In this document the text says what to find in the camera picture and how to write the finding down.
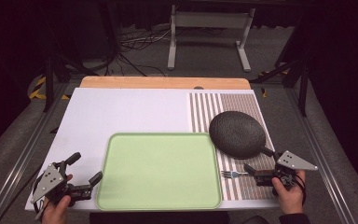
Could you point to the light green tray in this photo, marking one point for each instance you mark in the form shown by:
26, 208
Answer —
158, 171

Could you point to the person's right hand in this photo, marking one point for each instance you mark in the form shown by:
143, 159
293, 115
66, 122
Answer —
289, 196

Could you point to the black frying pan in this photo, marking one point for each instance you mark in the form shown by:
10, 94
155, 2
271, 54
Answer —
236, 133

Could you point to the white table cover sheet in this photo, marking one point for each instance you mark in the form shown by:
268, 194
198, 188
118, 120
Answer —
121, 109

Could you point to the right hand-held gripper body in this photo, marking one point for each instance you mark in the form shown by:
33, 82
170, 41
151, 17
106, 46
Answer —
295, 161

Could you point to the striped placemat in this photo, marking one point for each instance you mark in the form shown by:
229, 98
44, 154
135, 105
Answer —
245, 102

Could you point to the person's left hand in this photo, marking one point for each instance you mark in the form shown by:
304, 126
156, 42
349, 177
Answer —
56, 211

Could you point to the black tripod stand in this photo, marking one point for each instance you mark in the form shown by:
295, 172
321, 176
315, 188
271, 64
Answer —
301, 81
51, 74

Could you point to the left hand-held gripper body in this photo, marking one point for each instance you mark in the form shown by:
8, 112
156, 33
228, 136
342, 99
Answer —
48, 182

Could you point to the grey metal stand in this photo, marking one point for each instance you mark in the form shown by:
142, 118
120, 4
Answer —
209, 20

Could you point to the yellow black hazard tape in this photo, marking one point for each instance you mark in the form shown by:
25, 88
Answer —
38, 90

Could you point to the aluminium rail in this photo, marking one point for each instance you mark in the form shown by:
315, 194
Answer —
320, 146
15, 165

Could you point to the silver fork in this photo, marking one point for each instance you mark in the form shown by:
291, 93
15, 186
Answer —
234, 174

